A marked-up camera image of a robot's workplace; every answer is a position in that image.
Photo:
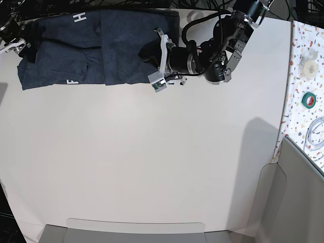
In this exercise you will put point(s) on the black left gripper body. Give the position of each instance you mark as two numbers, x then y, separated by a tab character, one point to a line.
180	61

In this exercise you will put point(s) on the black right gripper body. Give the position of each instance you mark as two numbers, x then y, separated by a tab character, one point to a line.
16	45

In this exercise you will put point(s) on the blue t-shirt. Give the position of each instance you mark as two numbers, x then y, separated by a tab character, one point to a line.
95	47

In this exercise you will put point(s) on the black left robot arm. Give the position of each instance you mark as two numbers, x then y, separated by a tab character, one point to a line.
214	59

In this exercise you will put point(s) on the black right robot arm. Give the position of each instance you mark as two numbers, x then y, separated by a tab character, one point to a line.
16	35

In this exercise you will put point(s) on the speckled white side table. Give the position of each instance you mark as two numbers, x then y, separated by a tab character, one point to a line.
303	126

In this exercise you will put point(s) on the clear tape dispenser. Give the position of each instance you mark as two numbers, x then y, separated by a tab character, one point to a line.
308	67

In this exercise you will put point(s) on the green tape roll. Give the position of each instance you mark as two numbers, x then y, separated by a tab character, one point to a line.
309	100

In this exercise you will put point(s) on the grey chair right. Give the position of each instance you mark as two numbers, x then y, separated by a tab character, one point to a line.
288	205

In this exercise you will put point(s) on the grey chair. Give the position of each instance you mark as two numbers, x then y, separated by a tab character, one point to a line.
288	205
81	230

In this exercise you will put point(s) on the grey chair front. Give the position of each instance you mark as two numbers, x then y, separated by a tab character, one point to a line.
81	230

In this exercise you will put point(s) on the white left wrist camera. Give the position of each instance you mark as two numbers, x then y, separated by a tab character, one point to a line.
165	76

